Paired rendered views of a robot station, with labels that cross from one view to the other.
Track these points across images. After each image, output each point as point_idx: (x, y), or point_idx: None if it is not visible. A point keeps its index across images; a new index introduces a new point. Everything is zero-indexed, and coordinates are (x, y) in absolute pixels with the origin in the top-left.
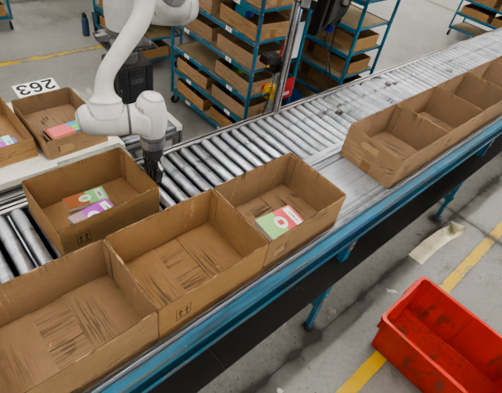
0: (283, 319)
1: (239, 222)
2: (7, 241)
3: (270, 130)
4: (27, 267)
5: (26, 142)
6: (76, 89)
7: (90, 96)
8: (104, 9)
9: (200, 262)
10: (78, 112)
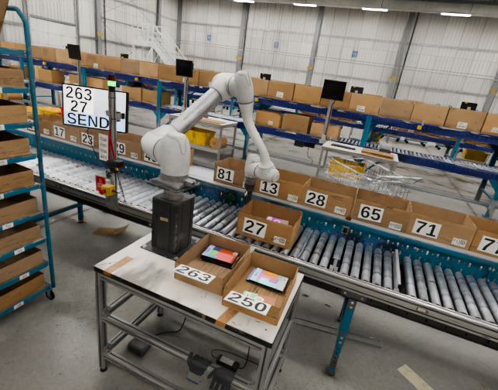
0: None
1: None
2: (308, 250)
3: (142, 199)
4: (311, 240)
5: (256, 254)
6: (145, 285)
7: (152, 273)
8: (187, 162)
9: None
10: (277, 172)
